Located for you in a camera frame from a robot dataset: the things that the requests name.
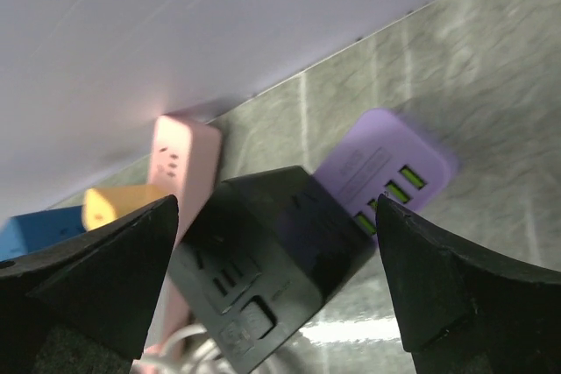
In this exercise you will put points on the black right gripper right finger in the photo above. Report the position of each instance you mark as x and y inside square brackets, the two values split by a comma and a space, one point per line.
[462, 308]

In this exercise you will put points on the purple USB power strip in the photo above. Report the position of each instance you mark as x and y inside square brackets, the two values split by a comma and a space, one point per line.
[385, 153]

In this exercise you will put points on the small orange cube plug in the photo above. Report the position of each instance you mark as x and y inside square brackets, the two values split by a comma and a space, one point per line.
[103, 205]

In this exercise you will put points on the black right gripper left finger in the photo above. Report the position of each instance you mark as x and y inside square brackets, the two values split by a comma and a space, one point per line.
[86, 305]

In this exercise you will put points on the black cube socket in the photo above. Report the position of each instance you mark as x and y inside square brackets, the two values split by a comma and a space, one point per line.
[264, 255]

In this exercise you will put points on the pink power strip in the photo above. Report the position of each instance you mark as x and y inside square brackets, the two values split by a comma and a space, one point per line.
[183, 162]

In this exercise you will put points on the blue cube socket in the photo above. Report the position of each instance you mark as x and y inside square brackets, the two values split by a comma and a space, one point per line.
[27, 233]

